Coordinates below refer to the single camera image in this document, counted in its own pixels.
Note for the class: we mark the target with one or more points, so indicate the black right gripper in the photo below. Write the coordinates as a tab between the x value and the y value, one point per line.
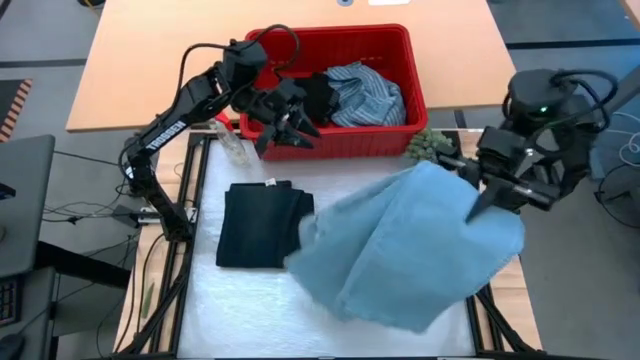
515	170

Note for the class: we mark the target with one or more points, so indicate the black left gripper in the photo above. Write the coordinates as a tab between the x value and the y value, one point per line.
272	102

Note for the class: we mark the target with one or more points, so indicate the dark denim jeans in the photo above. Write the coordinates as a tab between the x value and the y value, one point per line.
260	225

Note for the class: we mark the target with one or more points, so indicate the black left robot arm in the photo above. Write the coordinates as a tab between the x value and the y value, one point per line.
170	135

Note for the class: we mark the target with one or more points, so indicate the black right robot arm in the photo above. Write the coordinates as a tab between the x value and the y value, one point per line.
560	110

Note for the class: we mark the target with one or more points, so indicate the red plastic laundry bin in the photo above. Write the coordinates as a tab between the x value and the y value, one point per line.
360	45

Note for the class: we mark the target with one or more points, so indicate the clear spray bottle red trigger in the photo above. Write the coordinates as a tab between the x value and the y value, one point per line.
235	145

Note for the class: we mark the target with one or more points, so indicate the black garment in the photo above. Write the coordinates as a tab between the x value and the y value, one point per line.
322	97

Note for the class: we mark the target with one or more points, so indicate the green spiky ball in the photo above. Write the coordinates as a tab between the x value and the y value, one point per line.
425	142

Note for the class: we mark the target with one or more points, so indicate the blue striped shirt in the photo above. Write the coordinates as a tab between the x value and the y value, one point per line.
370	97

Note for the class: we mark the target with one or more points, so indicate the grey desk grommet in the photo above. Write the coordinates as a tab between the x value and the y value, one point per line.
345	2

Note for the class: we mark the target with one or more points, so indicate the white desk label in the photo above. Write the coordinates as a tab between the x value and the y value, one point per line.
388	2

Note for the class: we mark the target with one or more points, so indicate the tan wooden desk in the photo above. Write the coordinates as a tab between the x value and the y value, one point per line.
125	65

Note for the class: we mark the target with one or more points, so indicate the grey desk leg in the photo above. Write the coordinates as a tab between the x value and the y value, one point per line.
627	92

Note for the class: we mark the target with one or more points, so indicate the grey laptop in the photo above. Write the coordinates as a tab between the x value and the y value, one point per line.
25	200

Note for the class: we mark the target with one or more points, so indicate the black keyboard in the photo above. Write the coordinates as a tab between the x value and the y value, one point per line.
7	300

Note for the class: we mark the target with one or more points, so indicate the black aluminium frame rail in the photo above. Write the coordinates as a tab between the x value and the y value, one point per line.
492	320
172	290

